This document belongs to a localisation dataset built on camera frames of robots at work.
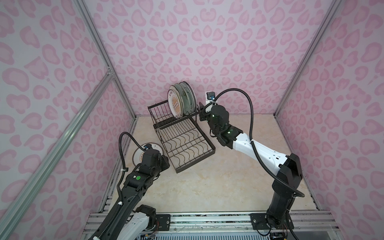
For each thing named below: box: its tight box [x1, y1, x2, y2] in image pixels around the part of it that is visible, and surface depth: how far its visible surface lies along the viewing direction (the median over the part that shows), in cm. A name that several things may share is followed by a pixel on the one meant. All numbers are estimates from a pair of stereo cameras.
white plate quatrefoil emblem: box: [179, 82, 196, 116], surface depth 84 cm
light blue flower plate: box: [174, 83, 191, 116], surface depth 84 cm
